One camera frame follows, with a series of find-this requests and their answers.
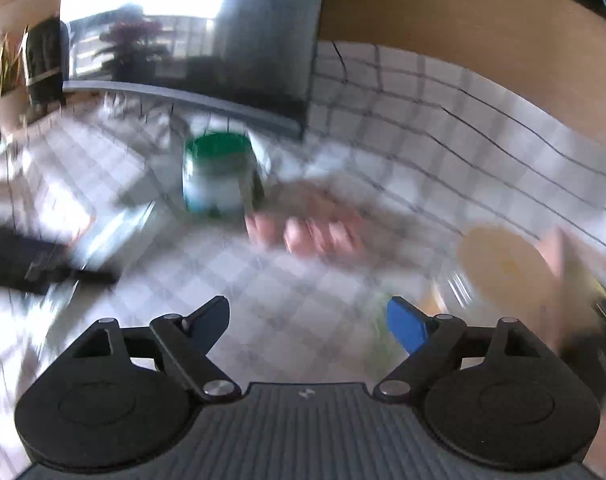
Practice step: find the black computer monitor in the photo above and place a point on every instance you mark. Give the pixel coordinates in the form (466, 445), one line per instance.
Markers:
(198, 25)

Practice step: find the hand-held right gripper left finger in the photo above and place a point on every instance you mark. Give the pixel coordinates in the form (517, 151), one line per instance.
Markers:
(210, 312)

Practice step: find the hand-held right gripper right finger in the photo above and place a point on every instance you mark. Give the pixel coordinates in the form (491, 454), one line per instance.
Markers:
(408, 327)

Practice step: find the clear jar with flower label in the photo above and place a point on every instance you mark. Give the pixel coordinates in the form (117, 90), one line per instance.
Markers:
(503, 265)

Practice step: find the black speaker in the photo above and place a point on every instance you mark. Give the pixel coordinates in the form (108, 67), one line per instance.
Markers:
(45, 60)

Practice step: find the green-lid glass jar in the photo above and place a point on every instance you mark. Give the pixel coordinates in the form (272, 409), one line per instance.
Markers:
(218, 175)

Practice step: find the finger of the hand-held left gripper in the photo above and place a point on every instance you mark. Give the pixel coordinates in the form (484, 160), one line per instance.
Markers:
(78, 272)

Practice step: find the white checked tablecloth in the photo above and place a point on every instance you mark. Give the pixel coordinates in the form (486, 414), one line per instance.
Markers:
(293, 280)

